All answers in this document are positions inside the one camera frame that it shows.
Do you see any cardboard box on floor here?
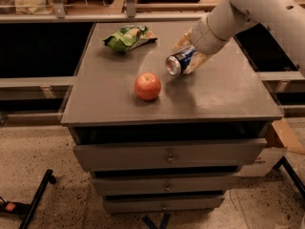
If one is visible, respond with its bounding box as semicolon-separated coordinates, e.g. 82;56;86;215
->
240;118;305;177

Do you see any black stand leg left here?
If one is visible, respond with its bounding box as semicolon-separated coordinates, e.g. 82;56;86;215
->
0;169;56;229

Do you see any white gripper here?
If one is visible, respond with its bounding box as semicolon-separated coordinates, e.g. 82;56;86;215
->
173;14;228;74

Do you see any grey drawer cabinet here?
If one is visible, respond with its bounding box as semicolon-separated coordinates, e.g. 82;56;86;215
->
62;22;282;201

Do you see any grey drawer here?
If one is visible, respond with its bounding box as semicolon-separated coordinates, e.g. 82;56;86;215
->
73;138;267;172
92;173;239;197
103;195;224;214

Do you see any bottom grey drawer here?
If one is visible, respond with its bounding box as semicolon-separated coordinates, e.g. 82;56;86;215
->
103;195;224;214

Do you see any red apple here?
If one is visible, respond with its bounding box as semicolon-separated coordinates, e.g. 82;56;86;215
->
134;73;161;100

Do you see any middle grey drawer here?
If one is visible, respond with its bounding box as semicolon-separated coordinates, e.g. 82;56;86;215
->
92;173;239;197

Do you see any blue pepsi can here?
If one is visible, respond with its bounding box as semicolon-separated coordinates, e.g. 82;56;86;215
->
166;47;196;76

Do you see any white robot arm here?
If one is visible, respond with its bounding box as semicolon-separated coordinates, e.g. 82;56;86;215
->
173;0;305;74

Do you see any black stand leg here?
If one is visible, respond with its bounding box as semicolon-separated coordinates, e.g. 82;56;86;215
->
0;169;56;229
275;156;305;198

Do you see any metal shelf rail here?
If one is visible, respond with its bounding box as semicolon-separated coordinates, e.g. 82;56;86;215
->
0;0;221;23

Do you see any green chip bag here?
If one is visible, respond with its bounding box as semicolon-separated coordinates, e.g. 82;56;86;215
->
103;25;157;52

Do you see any top grey drawer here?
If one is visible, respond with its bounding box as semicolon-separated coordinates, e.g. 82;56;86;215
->
73;138;267;172

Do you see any black stand leg right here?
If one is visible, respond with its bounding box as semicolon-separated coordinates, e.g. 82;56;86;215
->
275;156;305;198

